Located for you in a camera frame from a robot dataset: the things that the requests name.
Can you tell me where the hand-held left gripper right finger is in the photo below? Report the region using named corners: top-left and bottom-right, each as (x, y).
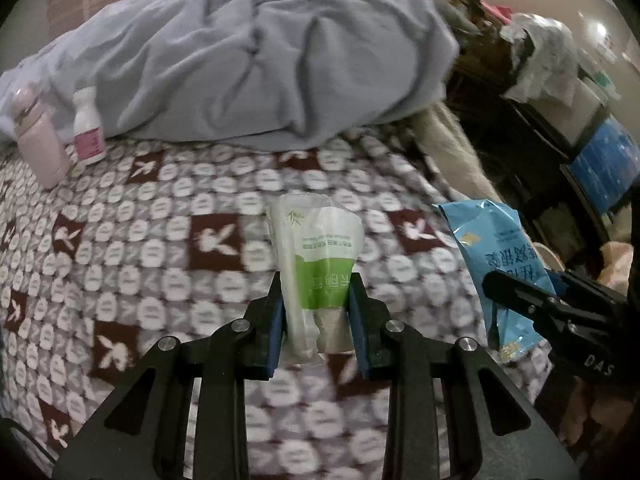
top-left (348, 271), bottom-right (583, 480)

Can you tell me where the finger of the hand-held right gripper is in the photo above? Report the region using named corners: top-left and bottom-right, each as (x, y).
top-left (545, 268), bottom-right (632, 306)
top-left (481, 269), bottom-right (561, 333)

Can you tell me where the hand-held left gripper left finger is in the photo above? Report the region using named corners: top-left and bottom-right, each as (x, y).
top-left (52, 271), bottom-right (287, 480)

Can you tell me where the blue snack packet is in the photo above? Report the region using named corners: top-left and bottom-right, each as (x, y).
top-left (431, 200), bottom-right (558, 366)

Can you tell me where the green white tissue packet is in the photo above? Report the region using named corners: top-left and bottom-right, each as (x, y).
top-left (265, 192), bottom-right (365, 366)

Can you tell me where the monitor screen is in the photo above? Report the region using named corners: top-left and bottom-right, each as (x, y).
top-left (560, 115), bottom-right (640, 216)

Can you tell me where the printed blanket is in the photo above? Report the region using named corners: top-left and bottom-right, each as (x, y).
top-left (0, 120), bottom-right (551, 480)

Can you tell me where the beige fleece blanket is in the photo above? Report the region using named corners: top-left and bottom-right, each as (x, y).
top-left (412, 102), bottom-right (501, 201)

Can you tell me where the dark wooden cabinet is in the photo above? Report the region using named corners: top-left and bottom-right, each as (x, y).
top-left (445, 0), bottom-right (601, 261)

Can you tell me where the white floral cloth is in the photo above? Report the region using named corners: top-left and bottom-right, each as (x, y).
top-left (500, 15), bottom-right (583, 106)

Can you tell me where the grey blue duvet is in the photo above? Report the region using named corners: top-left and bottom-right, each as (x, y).
top-left (0, 0), bottom-right (461, 153)

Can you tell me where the white pill bottle pink label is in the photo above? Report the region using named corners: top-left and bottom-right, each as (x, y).
top-left (71, 86), bottom-right (107, 166)

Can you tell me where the pink insulated bottle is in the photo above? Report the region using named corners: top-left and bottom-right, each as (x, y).
top-left (11, 82), bottom-right (68, 188)

